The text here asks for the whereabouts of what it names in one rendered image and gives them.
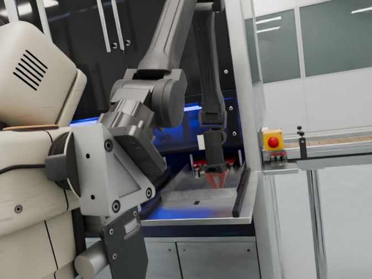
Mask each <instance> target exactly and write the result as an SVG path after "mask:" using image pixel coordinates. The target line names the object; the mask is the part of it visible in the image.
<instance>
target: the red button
mask: <svg viewBox="0 0 372 279"><path fill-rule="evenodd" d="M268 145H269V147H271V148H276V147H277V146H278V145H279V140H278V139H277V138H276V137H271V138H269V139H268Z"/></svg>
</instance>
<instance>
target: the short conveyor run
mask: <svg viewBox="0 0 372 279"><path fill-rule="evenodd" d="M297 129H298V130H299V131H297V135H288V136H283V144H284V149H283V150H276V151H265V148H264V146H263V148H262V161H263V168H264V166H265V163H270V153H275V156H276V153H277V152H280V153H281V152H286V153H287V161H288V162H289V161H297V164H298V169H307V168H323V167H339V166H354V165H362V164H372V127H364V128H353V129H347V130H336V131H326V132H316V133H304V132H303V131H301V129H302V126H297Z"/></svg>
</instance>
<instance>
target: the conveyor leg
mask: <svg viewBox="0 0 372 279"><path fill-rule="evenodd" d="M319 169H325V167H323V168H307V169H301V170H302V171H306V173H307V185H308V196H309V207H310V213H311V224H312V235H313V246H314V257H315V263H316V274H317V279H329V277H328V266H327V254H326V242H325V235H324V223H323V211H322V200H321V188H320V181H319Z"/></svg>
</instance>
